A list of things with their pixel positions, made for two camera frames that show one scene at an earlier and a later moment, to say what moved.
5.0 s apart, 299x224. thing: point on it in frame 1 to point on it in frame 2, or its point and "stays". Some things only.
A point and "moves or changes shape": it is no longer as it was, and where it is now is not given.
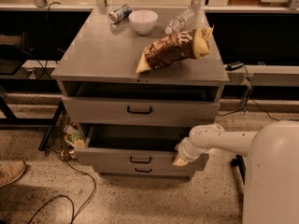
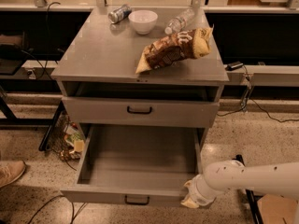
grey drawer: x=140 y=147 moves or changes shape
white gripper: x=186 y=150 to x=197 y=188
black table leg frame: x=11 y=119 stays
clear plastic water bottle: x=180 y=21 stays
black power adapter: x=234 y=65 stays
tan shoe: x=10 y=171 stays
